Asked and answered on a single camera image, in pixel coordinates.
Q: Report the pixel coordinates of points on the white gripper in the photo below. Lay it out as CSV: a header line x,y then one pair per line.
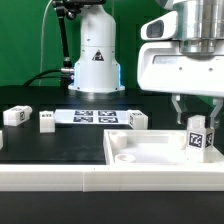
x,y
162,68

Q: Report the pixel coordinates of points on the white square tabletop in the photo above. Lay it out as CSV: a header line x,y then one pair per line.
x,y
139,147

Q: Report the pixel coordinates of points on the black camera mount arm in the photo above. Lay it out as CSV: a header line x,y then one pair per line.
x,y
69,9

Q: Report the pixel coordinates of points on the white L-shaped obstacle fence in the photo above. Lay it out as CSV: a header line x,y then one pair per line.
x,y
86,178

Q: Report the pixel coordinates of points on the white fiducial tag sheet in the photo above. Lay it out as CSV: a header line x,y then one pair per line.
x,y
97,117

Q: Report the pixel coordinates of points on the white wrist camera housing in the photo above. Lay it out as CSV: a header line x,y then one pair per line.
x,y
162,28

